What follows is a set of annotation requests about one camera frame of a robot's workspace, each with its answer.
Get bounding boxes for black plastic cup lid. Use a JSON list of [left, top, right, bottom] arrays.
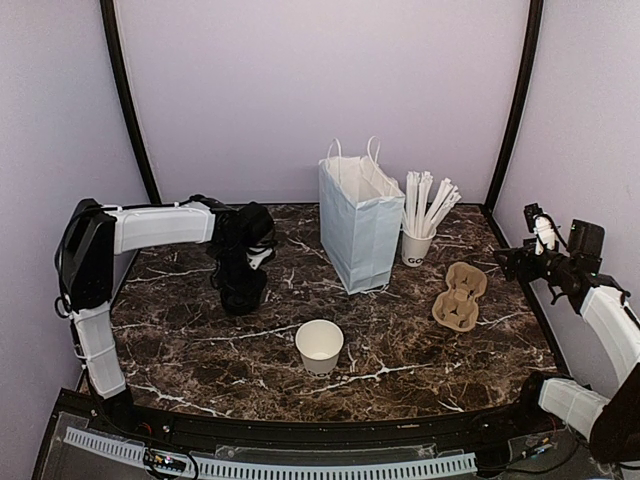
[[220, 290, 261, 316]]

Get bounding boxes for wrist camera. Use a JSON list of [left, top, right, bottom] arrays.
[[524, 203, 560, 255], [246, 240, 277, 270]]

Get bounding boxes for white paper coffee cup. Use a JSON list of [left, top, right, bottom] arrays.
[[295, 319, 344, 378]]

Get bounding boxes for white paper straw holder cup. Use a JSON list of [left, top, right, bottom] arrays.
[[401, 229, 436, 268]]

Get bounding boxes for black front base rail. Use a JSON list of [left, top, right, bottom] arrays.
[[29, 387, 626, 480]]

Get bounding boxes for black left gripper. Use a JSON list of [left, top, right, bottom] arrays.
[[213, 242, 268, 306]]

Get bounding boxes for left black frame post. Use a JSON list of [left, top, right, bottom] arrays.
[[99, 0, 161, 204]]

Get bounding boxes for grey slotted cable duct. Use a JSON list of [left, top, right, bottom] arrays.
[[63, 427, 478, 479]]

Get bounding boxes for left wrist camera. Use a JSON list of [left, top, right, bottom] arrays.
[[246, 240, 277, 270]]

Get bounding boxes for white wrapped straws bundle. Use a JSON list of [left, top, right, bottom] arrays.
[[402, 171, 462, 239]]

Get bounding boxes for black frame post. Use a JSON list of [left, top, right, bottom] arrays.
[[99, 0, 161, 204], [482, 0, 545, 211]]

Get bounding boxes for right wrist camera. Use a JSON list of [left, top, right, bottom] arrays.
[[524, 203, 560, 255]]

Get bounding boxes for brown cardboard cup carrier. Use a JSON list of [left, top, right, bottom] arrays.
[[432, 262, 488, 332]]

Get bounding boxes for white paper takeout bag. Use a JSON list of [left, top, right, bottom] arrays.
[[319, 136, 405, 295]]

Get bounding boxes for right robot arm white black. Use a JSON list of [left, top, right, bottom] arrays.
[[494, 206, 639, 468]]

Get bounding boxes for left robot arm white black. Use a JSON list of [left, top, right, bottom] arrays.
[[54, 195, 276, 436]]

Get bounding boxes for right black frame post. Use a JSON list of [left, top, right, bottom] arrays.
[[482, 0, 545, 211]]

